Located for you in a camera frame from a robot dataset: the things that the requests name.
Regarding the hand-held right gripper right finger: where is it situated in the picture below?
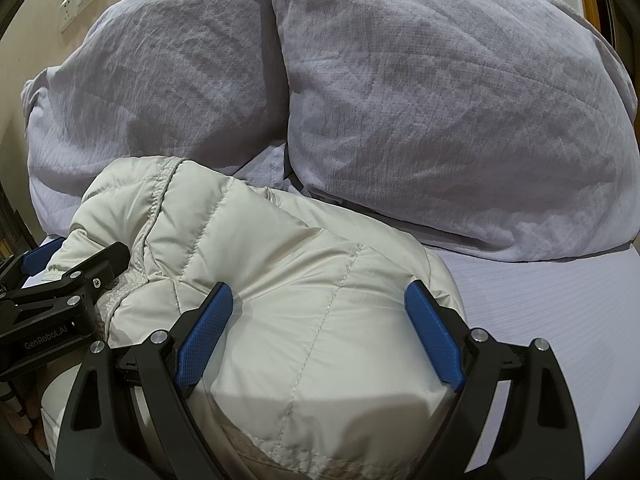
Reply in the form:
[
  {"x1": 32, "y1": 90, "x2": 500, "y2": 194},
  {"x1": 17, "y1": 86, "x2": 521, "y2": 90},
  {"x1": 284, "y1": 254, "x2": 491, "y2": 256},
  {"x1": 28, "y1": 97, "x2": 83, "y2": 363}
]
[{"x1": 403, "y1": 280, "x2": 586, "y2": 480}]

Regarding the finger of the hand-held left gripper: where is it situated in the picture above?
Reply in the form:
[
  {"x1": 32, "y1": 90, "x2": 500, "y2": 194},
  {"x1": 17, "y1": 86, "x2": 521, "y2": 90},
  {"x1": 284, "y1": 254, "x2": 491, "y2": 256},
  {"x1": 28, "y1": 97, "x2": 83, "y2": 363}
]
[
  {"x1": 0, "y1": 241, "x2": 131, "y2": 328},
  {"x1": 0, "y1": 236, "x2": 67, "y2": 288}
]

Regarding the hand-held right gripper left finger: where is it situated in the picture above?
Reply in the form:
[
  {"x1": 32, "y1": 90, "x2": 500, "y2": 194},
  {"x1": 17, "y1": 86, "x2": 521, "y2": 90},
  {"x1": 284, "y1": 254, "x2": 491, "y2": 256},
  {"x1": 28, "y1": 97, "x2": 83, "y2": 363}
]
[{"x1": 54, "y1": 281, "x2": 234, "y2": 480}]

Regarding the cream puffer jacket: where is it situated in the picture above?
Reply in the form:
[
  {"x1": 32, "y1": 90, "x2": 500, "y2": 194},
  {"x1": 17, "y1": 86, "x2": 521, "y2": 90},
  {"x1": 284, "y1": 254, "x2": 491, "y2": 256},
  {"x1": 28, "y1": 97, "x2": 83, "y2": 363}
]
[{"x1": 41, "y1": 156, "x2": 468, "y2": 480}]

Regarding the person's left hand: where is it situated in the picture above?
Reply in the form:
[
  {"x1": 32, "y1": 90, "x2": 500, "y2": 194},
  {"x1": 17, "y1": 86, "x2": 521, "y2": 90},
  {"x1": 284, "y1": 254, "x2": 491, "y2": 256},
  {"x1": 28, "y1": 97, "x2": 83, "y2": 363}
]
[{"x1": 0, "y1": 394, "x2": 47, "y2": 436}]

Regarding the light grey bed sheet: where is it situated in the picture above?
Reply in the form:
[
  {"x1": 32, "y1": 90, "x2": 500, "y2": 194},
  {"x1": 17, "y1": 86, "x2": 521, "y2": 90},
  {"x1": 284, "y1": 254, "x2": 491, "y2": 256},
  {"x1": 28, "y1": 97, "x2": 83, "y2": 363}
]
[{"x1": 30, "y1": 142, "x2": 640, "y2": 480}]

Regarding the large grey pillow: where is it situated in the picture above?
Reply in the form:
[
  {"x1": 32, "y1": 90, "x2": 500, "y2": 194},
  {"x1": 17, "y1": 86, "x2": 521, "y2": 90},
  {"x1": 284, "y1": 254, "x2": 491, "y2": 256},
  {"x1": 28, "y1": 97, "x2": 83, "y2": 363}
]
[
  {"x1": 20, "y1": 0, "x2": 293, "y2": 241},
  {"x1": 265, "y1": 0, "x2": 640, "y2": 263}
]

